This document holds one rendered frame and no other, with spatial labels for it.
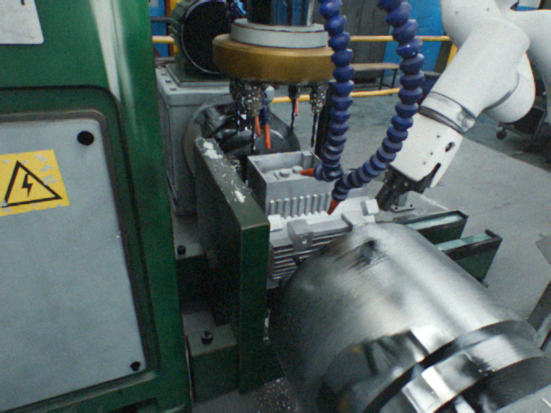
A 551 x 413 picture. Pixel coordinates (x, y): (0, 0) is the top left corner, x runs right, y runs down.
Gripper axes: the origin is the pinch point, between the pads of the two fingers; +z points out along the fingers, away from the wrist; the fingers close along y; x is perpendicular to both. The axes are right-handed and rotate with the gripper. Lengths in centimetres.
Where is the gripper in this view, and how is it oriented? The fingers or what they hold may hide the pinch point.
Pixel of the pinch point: (385, 198)
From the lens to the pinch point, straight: 67.9
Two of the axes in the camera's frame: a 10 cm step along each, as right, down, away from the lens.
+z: -5.1, 8.2, 2.6
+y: -3.8, -4.9, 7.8
